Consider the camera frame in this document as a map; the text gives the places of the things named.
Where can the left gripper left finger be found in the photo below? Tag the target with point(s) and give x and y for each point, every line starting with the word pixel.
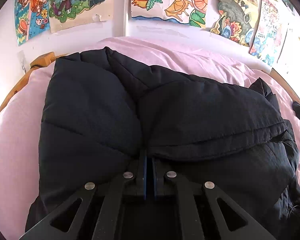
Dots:
pixel 115 210

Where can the black puffer jacket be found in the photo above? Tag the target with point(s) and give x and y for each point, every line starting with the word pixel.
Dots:
pixel 104 110

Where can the red-haired mermaid drawing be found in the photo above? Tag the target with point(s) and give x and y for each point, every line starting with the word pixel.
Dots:
pixel 31 18

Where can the white wall socket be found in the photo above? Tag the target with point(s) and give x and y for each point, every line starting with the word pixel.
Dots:
pixel 22 61

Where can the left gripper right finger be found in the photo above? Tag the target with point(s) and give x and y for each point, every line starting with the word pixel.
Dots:
pixel 190 210

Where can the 2024 calendar drawing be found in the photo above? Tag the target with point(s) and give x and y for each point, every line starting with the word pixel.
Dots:
pixel 271 32

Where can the wooden bed frame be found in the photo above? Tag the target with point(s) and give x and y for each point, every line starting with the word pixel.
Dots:
pixel 48 58

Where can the pink duvet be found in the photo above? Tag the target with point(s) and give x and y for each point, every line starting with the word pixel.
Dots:
pixel 20 119

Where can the orange slices drawing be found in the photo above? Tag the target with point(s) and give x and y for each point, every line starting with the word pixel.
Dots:
pixel 186 12

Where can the landscape hill drawing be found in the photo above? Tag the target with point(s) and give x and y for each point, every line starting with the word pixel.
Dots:
pixel 237 20

